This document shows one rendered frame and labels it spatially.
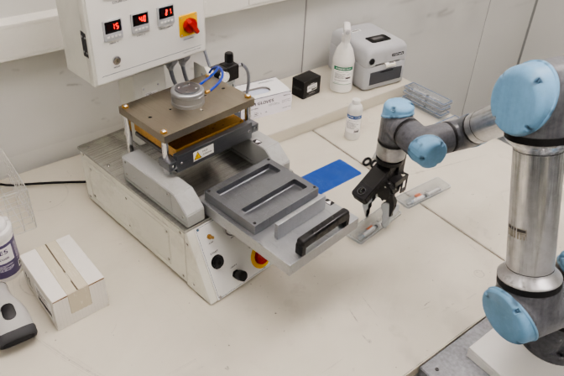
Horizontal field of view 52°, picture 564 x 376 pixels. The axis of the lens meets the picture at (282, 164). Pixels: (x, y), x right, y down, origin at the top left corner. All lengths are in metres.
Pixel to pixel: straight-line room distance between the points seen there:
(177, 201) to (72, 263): 0.29
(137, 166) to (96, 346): 0.40
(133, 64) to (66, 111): 0.47
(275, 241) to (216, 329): 0.26
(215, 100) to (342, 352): 0.65
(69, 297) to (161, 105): 0.48
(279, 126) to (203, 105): 0.57
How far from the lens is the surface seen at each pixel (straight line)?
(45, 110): 1.85
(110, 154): 1.58
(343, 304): 1.41
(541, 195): 1.10
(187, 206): 1.30
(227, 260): 1.39
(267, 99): 1.96
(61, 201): 1.75
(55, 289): 1.37
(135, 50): 1.44
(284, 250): 1.20
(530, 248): 1.14
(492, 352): 1.37
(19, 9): 1.73
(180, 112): 1.38
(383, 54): 2.17
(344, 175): 1.80
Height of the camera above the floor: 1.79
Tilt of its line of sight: 35 degrees down
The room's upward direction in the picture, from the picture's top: 3 degrees clockwise
